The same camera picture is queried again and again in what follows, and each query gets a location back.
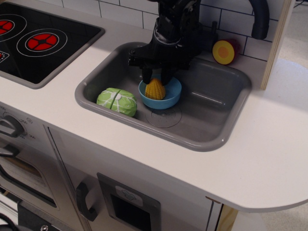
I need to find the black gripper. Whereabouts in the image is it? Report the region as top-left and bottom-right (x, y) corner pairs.
(128, 41), (195, 86)

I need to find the yellow toy corn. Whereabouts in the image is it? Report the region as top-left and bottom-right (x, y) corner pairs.
(145, 78), (166, 100)

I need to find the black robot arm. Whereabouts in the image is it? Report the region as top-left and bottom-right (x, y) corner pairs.
(128, 0), (202, 85)

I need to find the blue plastic bowl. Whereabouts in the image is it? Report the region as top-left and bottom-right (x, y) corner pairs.
(139, 77), (182, 109)

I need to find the grey plastic sink basin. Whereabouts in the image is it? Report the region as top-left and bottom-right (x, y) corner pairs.
(75, 42), (251, 152)

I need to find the green toy cabbage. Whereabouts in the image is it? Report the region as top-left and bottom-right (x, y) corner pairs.
(96, 88), (137, 117)

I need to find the red yellow toy fruit half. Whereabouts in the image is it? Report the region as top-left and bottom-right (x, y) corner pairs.
(212, 39), (241, 65)

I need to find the black toy faucet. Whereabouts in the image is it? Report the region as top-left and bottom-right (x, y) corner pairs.
(199, 0), (272, 61)

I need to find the black toy stovetop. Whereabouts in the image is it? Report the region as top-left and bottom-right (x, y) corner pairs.
(0, 2), (105, 89)

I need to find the grey toy dispenser panel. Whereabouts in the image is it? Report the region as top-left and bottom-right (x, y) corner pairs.
(97, 173), (162, 231)

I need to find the wooden side panel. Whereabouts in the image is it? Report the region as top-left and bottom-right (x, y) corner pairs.
(260, 0), (295, 90)

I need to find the grey oven knob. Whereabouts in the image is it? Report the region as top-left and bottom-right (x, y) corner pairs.
(0, 115), (25, 138)

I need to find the toy oven door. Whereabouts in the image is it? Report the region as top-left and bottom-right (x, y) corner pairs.
(0, 139), (80, 231)

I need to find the black cabinet door handle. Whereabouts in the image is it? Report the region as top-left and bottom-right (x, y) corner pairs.
(76, 182), (99, 222)

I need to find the grey oven door handle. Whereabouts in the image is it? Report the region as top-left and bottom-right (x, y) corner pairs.
(0, 145), (20, 158)

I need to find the black cable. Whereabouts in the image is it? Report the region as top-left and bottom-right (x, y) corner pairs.
(0, 213), (15, 231)

